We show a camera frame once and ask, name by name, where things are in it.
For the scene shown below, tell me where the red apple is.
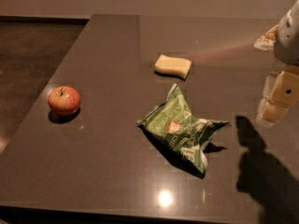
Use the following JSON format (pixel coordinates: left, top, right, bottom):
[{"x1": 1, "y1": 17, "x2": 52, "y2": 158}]
[{"x1": 48, "y1": 86, "x2": 80, "y2": 116}]

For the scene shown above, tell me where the green jalapeno chip bag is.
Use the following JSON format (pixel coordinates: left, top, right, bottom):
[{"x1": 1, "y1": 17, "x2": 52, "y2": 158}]
[{"x1": 137, "y1": 84, "x2": 230, "y2": 174}]

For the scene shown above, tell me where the yellow sponge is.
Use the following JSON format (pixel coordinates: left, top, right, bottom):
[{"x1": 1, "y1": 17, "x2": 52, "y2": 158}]
[{"x1": 154, "y1": 55, "x2": 192, "y2": 79}]

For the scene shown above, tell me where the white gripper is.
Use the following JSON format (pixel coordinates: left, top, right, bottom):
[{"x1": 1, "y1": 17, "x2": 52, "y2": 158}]
[{"x1": 253, "y1": 0, "x2": 299, "y2": 128}]

